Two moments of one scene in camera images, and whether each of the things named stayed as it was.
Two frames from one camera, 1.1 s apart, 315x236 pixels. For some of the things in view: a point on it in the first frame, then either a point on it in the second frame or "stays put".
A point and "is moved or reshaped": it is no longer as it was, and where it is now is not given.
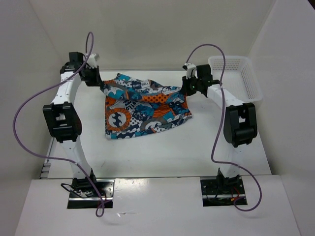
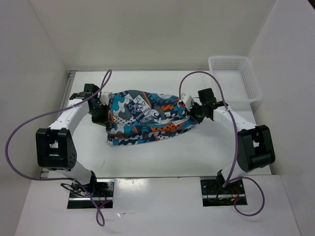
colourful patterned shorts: [135, 107] is moved or reshaped
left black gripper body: [89, 76] to [99, 113]
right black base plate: [223, 191] stays put
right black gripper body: [194, 85] to [197, 113]
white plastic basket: [240, 79] stays put
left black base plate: [83, 194] stays put
